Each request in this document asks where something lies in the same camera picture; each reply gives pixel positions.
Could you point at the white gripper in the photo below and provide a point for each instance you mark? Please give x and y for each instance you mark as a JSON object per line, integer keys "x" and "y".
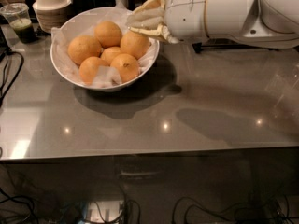
{"x": 186, "y": 14}

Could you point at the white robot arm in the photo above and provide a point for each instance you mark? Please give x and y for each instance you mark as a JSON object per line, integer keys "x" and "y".
{"x": 270, "y": 24}

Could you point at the white ceramic bowl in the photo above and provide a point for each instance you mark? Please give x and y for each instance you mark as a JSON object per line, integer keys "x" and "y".
{"x": 93, "y": 19}

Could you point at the small orange in middle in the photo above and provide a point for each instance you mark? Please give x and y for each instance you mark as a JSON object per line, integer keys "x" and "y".
{"x": 110, "y": 53}

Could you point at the stack of paper bowls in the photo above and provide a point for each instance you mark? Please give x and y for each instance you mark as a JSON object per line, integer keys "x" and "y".
{"x": 51, "y": 13}

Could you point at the plastic cup with green drink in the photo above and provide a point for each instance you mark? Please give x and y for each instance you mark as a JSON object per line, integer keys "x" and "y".
{"x": 17, "y": 16}

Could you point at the black wire rack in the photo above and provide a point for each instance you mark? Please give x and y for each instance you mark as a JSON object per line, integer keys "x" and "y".
{"x": 199, "y": 47}

